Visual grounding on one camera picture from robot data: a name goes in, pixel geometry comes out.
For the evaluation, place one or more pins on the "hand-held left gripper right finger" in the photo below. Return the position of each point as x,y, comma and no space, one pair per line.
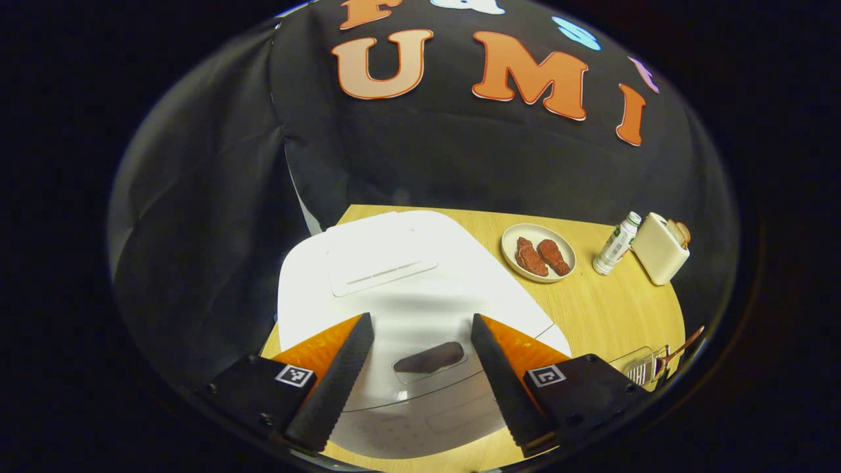
502,387

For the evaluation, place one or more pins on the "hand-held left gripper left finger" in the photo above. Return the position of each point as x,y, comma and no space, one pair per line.
335,387

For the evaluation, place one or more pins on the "white rice cooker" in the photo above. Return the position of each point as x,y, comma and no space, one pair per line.
407,302

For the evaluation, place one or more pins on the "brown wooden spoon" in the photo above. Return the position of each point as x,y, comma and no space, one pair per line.
680,351

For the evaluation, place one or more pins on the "red meat piece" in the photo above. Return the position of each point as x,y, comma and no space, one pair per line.
554,256
529,257

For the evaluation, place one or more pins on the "white round plate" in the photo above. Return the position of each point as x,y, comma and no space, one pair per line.
509,253

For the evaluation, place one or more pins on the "white drink bottle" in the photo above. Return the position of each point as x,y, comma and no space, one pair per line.
614,246

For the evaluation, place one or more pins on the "white toaster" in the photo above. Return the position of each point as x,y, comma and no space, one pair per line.
657,253

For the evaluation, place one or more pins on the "toasted bread slice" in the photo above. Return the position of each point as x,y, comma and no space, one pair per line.
686,233
675,233

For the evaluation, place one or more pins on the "black backdrop cloth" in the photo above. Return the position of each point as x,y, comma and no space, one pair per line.
460,151

